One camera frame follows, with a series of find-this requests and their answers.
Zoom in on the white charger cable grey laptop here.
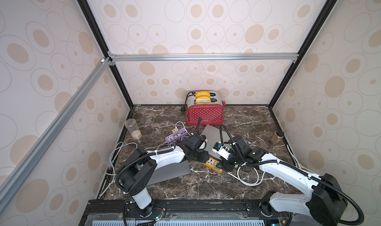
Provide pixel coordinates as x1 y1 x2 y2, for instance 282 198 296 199
174 121 187 134

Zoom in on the red polka dot toaster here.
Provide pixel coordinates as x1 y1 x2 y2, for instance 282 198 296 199
183 91 226 125

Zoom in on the purple power strip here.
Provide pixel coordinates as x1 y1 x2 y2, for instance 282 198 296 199
165 128 190 144

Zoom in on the yellow toast slice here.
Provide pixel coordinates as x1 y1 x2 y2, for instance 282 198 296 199
195 91 210 98
195 96 211 104

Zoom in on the dark grey laptop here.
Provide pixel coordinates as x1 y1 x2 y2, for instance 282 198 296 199
147 161 190 186

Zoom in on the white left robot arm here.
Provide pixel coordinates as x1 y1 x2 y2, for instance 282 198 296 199
115 133 209 211

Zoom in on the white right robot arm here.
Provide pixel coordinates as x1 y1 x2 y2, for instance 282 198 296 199
212 136 365 226

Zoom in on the amber spice jar black lid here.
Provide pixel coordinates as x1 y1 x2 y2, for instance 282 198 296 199
270 130 284 144

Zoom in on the black corner frame post right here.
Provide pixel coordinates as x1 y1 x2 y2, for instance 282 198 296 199
268 0 338 111

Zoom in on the diagonal aluminium bar left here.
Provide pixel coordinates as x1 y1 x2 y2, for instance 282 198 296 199
0 57 111 213

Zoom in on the clear glass jar with powder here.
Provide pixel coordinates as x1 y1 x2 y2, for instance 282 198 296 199
124 118 142 140

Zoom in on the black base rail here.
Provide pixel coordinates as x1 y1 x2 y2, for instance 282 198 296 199
79 200 293 226

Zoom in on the black corner frame post left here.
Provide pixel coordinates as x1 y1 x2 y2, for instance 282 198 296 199
76 0 134 109

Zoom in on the horizontal aluminium bar back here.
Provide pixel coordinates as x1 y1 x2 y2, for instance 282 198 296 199
111 53 299 62

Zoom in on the silver apple laptop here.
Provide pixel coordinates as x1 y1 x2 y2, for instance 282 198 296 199
201 125 231 160

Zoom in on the yellow toast slice back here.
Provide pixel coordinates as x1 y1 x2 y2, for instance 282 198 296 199
195 91 210 98

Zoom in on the beige charger plug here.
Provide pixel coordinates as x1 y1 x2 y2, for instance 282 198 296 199
172 127 179 135

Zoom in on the yellow toast slice front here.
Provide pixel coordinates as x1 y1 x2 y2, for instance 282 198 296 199
195 96 211 104

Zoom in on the white cable bundle left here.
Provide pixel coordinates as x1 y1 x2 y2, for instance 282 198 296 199
98 141 138 198

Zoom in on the black corner frame post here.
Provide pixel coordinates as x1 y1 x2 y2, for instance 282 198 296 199
76 0 134 109
268 0 338 111

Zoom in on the orange power strip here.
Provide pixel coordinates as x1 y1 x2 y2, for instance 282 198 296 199
203 157 223 173

